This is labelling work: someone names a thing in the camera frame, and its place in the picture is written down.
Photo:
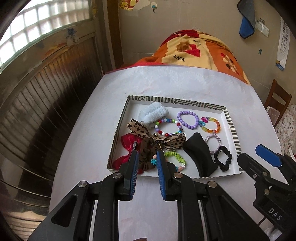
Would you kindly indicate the striped cardboard tray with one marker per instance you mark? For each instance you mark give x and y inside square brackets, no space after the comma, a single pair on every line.
[212,121]

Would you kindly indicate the black hair claw clip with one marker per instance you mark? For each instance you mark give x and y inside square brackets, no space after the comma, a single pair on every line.
[199,152]

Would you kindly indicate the leopard print ribbon bow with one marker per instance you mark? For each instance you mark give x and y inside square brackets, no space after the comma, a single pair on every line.
[170,142]

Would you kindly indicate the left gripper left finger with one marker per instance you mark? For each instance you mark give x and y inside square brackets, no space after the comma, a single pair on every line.
[91,210]

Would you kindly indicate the red satin bow clip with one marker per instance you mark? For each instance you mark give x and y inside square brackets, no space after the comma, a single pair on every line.
[127,142]

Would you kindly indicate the brown scrunchie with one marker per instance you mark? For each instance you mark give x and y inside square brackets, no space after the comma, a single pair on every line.
[148,149]

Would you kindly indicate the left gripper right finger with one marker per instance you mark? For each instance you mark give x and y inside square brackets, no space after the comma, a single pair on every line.
[205,211]

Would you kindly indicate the wall calendar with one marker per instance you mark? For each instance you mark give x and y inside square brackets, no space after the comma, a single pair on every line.
[283,45]

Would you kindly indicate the white wall switch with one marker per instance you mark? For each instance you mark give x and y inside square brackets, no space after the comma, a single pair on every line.
[262,28]

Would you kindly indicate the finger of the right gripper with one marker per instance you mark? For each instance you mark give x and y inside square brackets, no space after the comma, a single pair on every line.
[268,155]

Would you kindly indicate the dark wooden slatted door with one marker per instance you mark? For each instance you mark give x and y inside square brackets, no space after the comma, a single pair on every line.
[36,121]

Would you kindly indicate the light blue fluffy scrunchie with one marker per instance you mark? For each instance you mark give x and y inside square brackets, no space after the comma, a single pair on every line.
[152,113]

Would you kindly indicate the orange patterned blanket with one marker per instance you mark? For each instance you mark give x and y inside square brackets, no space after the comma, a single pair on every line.
[193,48]

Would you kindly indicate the glass block window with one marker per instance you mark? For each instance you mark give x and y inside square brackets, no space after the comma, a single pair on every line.
[38,18]

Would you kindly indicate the floral bedsheet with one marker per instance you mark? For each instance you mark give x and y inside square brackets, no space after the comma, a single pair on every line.
[285,131]

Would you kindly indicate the blue grey hanging cloth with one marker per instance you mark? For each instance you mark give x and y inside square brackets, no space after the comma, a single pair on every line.
[246,8]

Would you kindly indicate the wooden chair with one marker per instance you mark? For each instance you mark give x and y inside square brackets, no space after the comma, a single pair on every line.
[277,101]

